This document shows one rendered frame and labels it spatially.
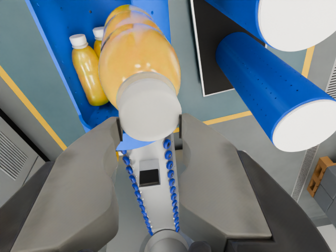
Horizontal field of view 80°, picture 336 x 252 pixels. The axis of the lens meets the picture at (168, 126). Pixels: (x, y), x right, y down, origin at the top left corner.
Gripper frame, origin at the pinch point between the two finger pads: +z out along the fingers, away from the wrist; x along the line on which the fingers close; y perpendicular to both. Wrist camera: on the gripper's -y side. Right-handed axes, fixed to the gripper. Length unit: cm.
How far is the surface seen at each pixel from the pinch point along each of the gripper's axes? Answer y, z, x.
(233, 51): 22, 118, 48
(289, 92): 27, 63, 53
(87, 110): 22, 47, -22
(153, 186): 65, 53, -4
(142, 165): 63, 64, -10
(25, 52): 24, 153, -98
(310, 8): -3, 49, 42
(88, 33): 1, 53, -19
